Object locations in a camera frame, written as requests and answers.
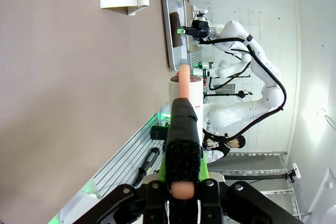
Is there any metal frame rack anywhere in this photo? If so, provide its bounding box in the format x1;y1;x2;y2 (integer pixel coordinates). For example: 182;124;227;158
208;151;301;218

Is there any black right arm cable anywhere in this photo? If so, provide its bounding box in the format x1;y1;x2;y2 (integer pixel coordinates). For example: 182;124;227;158
198;36;287;143

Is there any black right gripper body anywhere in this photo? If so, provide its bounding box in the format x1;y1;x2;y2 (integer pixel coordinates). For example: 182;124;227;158
191;19;211;41

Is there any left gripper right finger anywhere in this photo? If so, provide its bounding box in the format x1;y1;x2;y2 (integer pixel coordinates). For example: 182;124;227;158
199;153;304;224

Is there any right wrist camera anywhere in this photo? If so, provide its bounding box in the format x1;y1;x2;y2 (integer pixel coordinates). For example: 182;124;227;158
193;8;209;22

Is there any seated man, black hair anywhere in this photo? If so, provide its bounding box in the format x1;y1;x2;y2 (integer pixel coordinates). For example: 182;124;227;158
203;134;247;165

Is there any pink lint roller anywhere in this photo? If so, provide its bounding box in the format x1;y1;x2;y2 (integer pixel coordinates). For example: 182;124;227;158
163;63;205;224

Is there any silver metal tray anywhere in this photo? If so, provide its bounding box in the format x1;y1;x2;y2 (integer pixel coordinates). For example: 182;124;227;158
161;0;190;72

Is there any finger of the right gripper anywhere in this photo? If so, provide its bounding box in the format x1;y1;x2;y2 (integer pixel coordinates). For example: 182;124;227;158
176;25;194;36

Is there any black handle tool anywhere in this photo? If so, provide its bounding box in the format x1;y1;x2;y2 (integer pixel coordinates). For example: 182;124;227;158
132;147;161;188

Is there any brown cloth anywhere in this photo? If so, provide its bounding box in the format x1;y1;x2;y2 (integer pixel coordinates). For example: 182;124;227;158
169;11;185;48

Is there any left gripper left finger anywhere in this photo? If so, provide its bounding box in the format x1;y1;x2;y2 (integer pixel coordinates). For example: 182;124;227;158
96;153;170;224

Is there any grooved aluminium base plate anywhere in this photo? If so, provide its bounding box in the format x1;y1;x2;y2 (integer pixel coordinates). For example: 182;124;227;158
93;115;171;201

